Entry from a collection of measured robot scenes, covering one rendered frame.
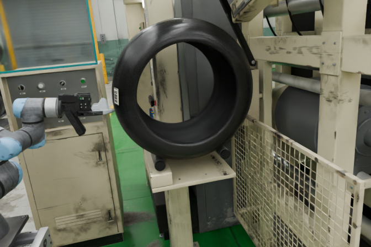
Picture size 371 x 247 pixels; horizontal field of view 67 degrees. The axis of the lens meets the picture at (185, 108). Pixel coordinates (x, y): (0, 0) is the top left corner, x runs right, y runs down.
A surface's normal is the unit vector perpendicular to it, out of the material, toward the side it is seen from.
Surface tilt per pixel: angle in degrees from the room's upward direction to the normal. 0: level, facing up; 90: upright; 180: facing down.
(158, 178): 90
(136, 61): 83
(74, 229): 90
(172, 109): 90
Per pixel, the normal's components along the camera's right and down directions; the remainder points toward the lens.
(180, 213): 0.23, 0.23
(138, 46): -0.35, -0.33
